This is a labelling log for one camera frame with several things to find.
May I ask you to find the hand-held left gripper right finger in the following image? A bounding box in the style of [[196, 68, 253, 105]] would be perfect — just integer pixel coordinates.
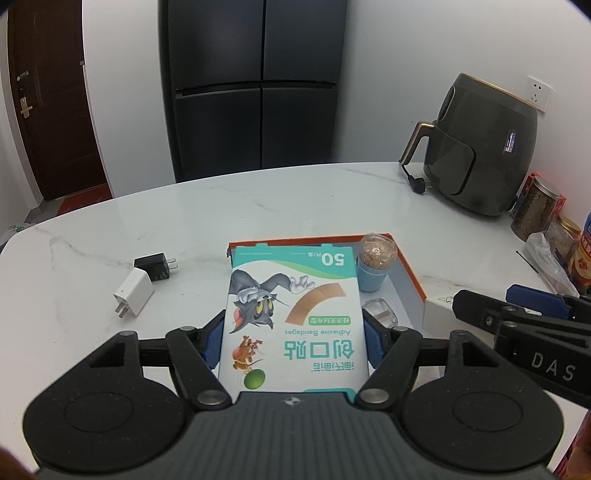
[[355, 308, 492, 411]]

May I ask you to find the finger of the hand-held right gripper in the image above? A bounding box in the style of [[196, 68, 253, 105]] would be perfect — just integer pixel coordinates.
[[505, 285, 591, 324], [451, 290, 539, 334]]

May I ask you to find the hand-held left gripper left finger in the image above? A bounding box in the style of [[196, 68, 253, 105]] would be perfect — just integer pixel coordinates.
[[88, 310, 232, 411]]

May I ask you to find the orange-rimmed white tray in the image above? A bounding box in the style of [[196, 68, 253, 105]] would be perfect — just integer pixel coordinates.
[[226, 232, 426, 333]]

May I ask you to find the cartoon print bandage box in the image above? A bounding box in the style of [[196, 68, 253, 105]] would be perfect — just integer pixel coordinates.
[[217, 244, 370, 393]]

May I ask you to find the clear plastic bag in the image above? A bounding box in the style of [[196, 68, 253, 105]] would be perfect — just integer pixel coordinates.
[[526, 233, 580, 296]]

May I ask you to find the gold-lidded glass jar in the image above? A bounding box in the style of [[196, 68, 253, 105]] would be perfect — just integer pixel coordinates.
[[545, 215, 583, 268]]

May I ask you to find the red yellow labelled container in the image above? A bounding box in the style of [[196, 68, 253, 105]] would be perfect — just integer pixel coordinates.
[[570, 212, 591, 296]]

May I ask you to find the blue toothpick holder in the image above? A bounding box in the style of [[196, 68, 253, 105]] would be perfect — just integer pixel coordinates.
[[356, 233, 399, 294]]

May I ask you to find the glass jar of dark seeds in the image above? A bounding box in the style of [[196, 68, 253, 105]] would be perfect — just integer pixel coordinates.
[[510, 178, 561, 243]]

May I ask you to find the small white charger plug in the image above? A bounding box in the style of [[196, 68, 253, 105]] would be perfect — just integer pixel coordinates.
[[113, 269, 154, 320]]

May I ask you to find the black charger plug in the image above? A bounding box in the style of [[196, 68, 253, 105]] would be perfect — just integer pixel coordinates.
[[134, 252, 178, 283]]

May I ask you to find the dark air fryer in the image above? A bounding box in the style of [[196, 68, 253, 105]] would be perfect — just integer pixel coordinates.
[[399, 73, 539, 217]]

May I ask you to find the red doormat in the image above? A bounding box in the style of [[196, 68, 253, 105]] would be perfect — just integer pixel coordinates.
[[55, 182, 112, 215]]

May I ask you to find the dark refrigerator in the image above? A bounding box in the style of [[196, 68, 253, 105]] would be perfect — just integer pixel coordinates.
[[158, 0, 348, 184]]

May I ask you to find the brown wooden door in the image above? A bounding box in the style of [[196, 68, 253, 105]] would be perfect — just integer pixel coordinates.
[[7, 0, 112, 201]]

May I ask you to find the gold door lock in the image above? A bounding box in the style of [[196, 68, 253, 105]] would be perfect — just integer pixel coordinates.
[[16, 71, 35, 118]]

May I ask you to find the black power cable plug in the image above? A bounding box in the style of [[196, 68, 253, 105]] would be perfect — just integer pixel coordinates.
[[399, 161, 432, 195]]

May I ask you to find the white wall socket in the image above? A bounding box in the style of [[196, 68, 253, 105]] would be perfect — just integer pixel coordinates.
[[526, 76, 552, 114]]

